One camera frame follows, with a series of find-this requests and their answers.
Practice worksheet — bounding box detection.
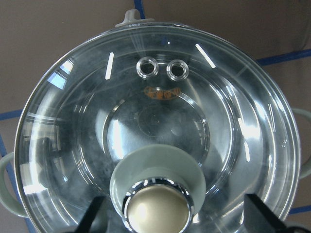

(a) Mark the glass pot lid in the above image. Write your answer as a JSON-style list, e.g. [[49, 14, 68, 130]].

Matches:
[[15, 22, 300, 233]]

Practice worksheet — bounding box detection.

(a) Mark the pale green electric pot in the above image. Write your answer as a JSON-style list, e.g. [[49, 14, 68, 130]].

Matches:
[[0, 9, 311, 219]]

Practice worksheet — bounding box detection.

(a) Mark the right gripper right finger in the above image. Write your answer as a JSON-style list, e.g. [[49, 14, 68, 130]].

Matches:
[[244, 193, 311, 233]]

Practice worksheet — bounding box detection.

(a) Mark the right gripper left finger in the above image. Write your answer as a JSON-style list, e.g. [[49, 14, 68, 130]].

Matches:
[[73, 196, 105, 233]]

